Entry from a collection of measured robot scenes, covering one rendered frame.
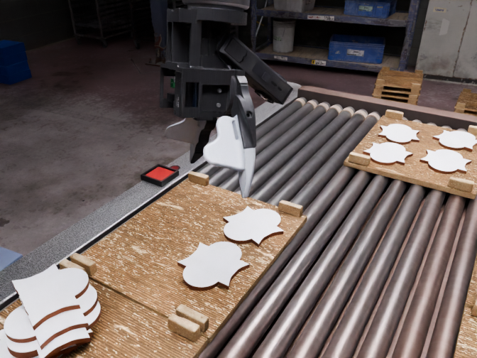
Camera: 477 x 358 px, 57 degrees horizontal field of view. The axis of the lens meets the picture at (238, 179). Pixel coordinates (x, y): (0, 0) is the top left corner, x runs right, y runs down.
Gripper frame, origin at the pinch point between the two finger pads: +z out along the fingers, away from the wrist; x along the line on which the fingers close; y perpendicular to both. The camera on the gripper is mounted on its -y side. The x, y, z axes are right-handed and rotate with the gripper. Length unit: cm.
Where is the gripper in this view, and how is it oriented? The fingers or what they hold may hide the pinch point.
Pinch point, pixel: (220, 179)
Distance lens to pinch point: 55.5
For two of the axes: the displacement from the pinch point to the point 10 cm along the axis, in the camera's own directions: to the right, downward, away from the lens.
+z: -0.8, 9.5, 2.9
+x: 4.8, 2.9, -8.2
